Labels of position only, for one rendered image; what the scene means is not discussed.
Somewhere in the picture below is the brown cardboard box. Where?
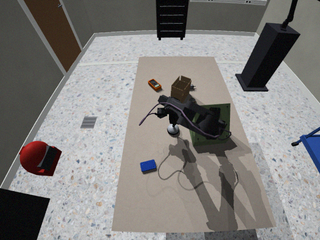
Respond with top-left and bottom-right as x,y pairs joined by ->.
170,77 -> 192,103

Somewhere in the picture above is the orange multimeter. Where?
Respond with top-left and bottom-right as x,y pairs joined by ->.
148,79 -> 162,91

